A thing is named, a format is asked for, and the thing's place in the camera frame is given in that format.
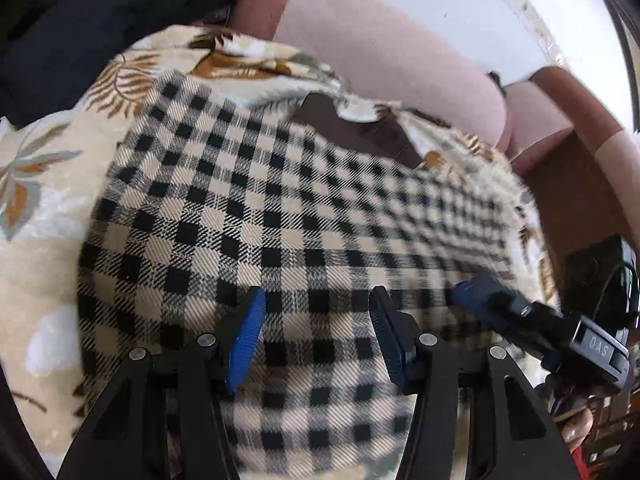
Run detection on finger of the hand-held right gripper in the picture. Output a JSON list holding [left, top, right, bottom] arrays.
[[450, 274, 581, 346]]

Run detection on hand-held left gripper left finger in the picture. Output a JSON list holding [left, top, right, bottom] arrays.
[[56, 286, 268, 480]]

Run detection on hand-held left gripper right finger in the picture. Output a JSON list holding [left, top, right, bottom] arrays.
[[369, 285, 586, 480]]

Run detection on beige black checked shirt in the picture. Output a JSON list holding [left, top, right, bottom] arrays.
[[77, 70, 531, 480]]

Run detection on dark clothes pile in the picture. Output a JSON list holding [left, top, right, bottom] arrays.
[[0, 0, 286, 128]]

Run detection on person's right hand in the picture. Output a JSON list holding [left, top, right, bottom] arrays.
[[542, 377, 601, 456]]

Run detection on black device box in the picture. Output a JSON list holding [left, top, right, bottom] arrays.
[[564, 235, 640, 333]]

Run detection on leaf printed beige blanket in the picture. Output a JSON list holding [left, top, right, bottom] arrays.
[[0, 25, 561, 480]]

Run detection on pink brown sofa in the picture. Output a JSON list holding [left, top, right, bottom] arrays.
[[227, 0, 640, 311]]

